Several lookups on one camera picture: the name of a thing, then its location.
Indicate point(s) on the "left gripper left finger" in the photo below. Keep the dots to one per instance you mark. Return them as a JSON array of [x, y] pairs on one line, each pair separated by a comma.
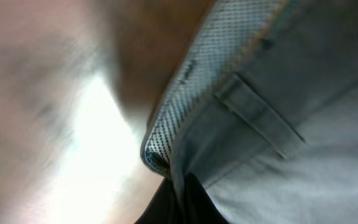
[[163, 207]]

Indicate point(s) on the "grey shorts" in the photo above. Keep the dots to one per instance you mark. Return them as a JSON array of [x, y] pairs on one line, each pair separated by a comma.
[[264, 112]]

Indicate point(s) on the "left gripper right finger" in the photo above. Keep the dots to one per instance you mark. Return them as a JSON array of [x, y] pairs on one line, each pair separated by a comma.
[[199, 208]]

